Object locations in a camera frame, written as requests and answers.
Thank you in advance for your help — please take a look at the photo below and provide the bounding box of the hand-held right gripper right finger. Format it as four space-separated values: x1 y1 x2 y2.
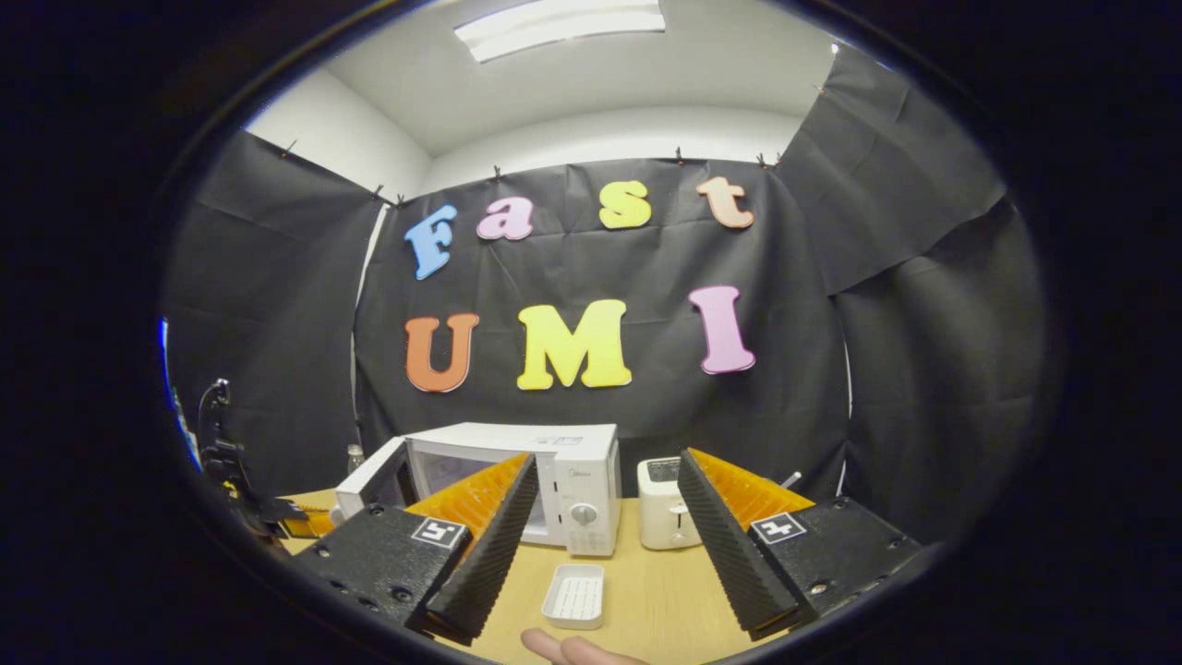
676 448 926 642

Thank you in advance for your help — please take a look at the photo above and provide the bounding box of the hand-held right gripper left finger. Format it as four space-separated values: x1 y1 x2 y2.
292 452 542 647

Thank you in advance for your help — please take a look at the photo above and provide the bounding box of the white microwave oven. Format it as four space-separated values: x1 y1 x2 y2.
332 422 622 558

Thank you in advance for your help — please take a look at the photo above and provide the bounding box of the white and blue signboard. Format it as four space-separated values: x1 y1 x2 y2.
163 319 200 467

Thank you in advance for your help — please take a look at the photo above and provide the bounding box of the white toaster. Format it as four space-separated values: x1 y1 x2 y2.
636 456 703 551

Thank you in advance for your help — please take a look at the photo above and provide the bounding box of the white ribbed tray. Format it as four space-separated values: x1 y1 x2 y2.
541 563 606 631

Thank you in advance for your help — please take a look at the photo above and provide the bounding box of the black backdrop cloth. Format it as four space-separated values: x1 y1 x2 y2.
162 42 1049 546

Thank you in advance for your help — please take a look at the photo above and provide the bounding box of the row of black cloth clips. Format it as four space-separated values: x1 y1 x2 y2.
282 81 832 206

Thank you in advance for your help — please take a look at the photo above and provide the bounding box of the long ceiling light panel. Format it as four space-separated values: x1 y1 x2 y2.
454 0 666 64

